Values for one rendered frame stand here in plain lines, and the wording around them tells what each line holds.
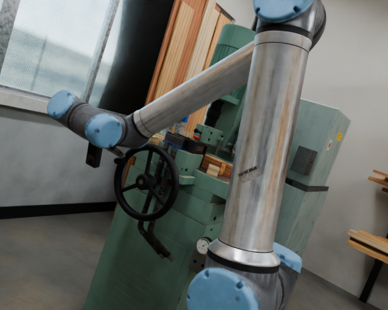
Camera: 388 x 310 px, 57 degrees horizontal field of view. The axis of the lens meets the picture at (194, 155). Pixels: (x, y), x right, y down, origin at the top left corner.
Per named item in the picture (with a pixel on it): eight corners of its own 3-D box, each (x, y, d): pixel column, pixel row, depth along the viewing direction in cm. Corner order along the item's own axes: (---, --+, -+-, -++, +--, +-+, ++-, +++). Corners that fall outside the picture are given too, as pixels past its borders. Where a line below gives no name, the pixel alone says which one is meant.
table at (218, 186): (108, 149, 152) (112, 136, 151) (149, 153, 179) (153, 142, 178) (230, 208, 124) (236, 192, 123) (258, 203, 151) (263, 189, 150)
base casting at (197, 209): (123, 182, 159) (129, 163, 158) (186, 181, 210) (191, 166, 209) (207, 227, 139) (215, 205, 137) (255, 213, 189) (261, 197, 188)
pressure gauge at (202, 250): (191, 254, 134) (198, 234, 133) (196, 252, 137) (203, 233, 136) (205, 262, 131) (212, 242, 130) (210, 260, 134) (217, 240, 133)
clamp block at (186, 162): (150, 162, 141) (157, 140, 140) (169, 163, 153) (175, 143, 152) (180, 176, 134) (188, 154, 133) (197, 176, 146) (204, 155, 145)
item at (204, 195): (133, 166, 157) (136, 157, 157) (160, 166, 175) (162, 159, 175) (209, 203, 139) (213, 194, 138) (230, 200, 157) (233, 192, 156)
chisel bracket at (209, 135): (190, 141, 157) (197, 123, 156) (204, 143, 170) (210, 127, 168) (204, 147, 154) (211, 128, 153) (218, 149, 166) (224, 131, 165)
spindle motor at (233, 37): (192, 90, 154) (217, 19, 150) (210, 98, 169) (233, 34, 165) (227, 102, 146) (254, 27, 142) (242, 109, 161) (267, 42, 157)
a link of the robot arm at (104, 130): (133, 122, 100) (104, 106, 106) (103, 115, 90) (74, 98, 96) (121, 152, 102) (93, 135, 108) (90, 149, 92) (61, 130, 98)
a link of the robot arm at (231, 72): (322, 7, 89) (124, 125, 118) (311, -17, 78) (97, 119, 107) (342, 46, 86) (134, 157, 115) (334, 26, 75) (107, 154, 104)
